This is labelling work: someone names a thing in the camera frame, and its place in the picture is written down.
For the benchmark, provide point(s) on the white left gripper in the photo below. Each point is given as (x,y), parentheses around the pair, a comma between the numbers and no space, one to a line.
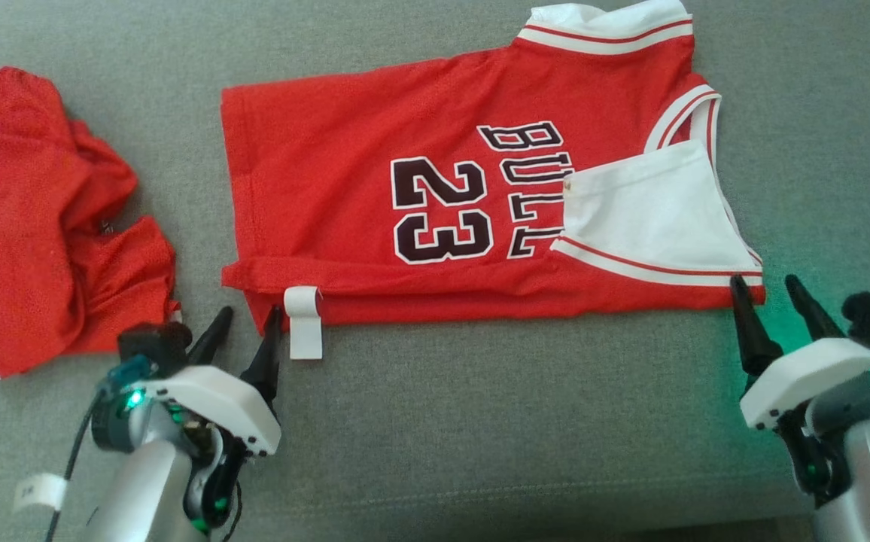
(217,403)

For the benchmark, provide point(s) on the large grey sofa seat cushion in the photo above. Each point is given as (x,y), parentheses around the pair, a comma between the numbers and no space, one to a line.
(480,436)

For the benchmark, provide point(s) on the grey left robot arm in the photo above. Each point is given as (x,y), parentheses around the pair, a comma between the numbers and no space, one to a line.
(141,474)

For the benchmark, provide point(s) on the red mesh shorts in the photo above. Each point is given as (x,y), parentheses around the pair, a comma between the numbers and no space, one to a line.
(330,165)

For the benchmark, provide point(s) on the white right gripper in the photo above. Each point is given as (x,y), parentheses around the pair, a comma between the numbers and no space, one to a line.
(804,380)

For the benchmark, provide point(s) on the red shorts with white stripe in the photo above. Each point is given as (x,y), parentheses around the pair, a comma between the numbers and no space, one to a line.
(28,226)

